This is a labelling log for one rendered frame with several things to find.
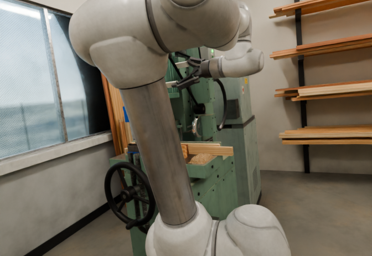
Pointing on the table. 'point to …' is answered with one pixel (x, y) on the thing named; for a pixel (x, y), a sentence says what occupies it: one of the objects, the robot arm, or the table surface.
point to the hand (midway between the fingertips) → (172, 75)
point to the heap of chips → (201, 158)
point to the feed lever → (199, 108)
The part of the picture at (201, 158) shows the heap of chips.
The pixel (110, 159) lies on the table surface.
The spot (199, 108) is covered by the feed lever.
